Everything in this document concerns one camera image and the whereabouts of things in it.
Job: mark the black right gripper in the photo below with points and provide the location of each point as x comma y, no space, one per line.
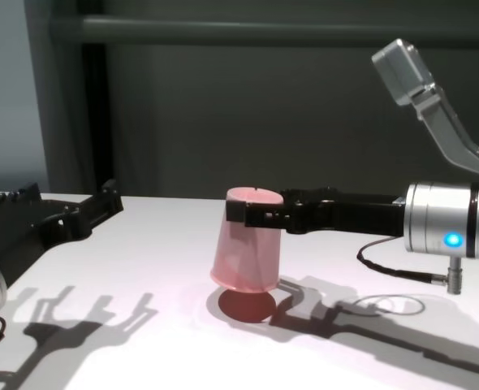
345,215

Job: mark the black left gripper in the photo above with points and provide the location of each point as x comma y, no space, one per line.
24,239

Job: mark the pink plastic cup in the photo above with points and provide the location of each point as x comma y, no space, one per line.
245,256

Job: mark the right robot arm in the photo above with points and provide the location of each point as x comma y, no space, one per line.
450,219

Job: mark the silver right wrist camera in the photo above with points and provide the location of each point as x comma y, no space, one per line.
410,73

